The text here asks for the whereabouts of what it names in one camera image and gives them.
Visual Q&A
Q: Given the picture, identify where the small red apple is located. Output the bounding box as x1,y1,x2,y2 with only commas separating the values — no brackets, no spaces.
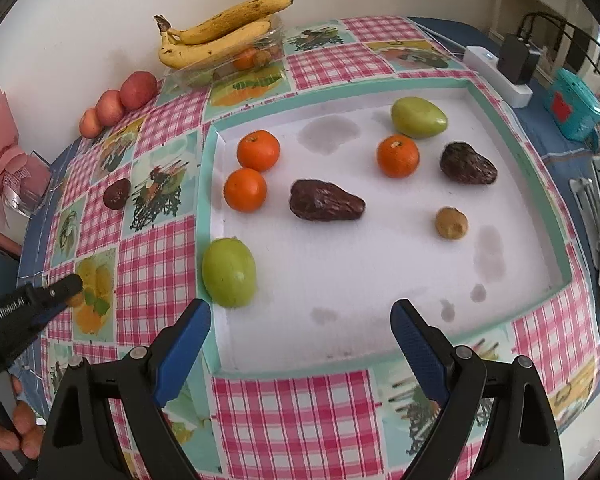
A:
79,109,103,139

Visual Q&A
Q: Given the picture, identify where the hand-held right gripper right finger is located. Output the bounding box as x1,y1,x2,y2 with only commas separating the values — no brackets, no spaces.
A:
390,298,566,480

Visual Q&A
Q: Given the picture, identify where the black cable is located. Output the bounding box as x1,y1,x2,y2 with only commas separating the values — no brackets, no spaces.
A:
517,11,600,91

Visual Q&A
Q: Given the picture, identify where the white tray with teal rim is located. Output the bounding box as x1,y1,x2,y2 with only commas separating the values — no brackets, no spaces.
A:
194,71,588,380

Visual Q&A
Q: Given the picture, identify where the large dark brown avocado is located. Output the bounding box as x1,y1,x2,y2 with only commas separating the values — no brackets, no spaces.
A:
288,179,367,222

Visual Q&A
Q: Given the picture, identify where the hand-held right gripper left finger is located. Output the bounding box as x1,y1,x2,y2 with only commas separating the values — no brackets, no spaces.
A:
36,298,212,480

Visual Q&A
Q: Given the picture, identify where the clear vase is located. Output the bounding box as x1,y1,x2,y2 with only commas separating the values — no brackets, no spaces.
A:
10,150,61,218

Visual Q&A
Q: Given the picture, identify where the black power adapter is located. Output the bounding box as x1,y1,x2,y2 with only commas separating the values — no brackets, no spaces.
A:
496,34,543,86

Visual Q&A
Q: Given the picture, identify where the clear plastic container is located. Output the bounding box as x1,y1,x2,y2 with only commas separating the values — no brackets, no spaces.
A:
162,12,287,92

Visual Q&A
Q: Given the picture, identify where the orange tangerine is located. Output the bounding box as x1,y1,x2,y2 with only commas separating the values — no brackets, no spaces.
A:
376,134,421,179
232,47,258,71
236,129,281,172
223,167,268,213

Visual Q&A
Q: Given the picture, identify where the dark brown date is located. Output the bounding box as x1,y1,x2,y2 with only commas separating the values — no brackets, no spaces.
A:
103,178,132,210

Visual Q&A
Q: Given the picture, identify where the large red apple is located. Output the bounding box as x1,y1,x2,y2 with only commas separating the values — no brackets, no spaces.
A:
119,71,159,110

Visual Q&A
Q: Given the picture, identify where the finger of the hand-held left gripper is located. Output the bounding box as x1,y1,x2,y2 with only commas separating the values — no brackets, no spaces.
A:
36,274,85,320

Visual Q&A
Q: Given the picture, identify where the person's left hand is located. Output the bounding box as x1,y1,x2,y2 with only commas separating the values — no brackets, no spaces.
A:
0,376,47,461

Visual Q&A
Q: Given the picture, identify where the teal box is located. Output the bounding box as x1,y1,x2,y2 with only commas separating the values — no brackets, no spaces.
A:
544,68,600,142

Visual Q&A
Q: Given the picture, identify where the white power strip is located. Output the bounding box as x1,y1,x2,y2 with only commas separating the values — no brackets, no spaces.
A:
462,46,534,109

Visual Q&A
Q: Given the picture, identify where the yellow banana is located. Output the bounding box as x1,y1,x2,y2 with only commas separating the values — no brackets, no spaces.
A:
167,0,295,46
153,15,272,70

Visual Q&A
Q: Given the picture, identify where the green mango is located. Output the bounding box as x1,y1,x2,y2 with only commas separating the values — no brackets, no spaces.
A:
391,96,449,140
201,238,257,309

